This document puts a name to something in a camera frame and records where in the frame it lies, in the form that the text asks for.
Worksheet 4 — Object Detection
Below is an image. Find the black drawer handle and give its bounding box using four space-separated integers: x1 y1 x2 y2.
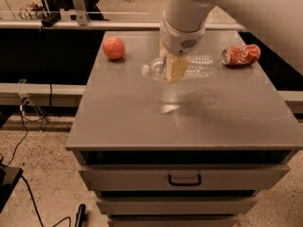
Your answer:
168 174 202 187

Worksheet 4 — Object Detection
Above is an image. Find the crushed orange soda can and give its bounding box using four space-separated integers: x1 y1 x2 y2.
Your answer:
222 44 260 66

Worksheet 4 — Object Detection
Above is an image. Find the black power adapter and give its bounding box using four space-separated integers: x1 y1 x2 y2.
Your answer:
42 14 61 27

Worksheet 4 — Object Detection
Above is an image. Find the grey ledge rail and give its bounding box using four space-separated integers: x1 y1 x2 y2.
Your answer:
0 20 246 31

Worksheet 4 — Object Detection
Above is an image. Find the bottom grey drawer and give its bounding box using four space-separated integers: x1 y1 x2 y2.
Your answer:
108 216 236 227

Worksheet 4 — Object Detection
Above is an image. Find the middle grey drawer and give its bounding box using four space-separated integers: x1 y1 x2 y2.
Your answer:
97 197 258 216

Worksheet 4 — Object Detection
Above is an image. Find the grey drawer cabinet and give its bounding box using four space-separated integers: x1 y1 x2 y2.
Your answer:
66 32 303 225

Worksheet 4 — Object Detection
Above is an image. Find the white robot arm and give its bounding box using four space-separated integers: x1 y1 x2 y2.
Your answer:
160 0 303 75

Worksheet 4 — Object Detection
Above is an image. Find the red apple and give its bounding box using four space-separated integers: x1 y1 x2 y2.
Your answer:
102 37 125 61

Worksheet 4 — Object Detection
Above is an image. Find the clear plastic water bottle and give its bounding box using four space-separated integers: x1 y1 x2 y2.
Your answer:
142 54 215 82

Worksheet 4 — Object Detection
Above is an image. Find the black cylindrical floor object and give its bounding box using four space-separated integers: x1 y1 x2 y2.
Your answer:
74 204 86 227

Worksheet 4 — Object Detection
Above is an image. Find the left metal bracket post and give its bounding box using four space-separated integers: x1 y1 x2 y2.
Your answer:
72 0 89 26

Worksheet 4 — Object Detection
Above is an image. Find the black floor cable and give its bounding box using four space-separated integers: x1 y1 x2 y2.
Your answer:
5 83 73 227

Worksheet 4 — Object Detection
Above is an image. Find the black box on floor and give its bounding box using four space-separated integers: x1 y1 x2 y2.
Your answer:
0 166 23 213

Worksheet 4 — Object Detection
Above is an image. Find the top grey drawer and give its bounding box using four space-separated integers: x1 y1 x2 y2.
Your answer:
79 165 290 191

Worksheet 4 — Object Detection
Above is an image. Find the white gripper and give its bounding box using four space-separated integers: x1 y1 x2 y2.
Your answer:
159 12 205 83

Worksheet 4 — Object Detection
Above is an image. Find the grey drawer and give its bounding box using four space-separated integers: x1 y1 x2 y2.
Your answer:
79 165 290 191
97 197 258 216
108 216 236 227

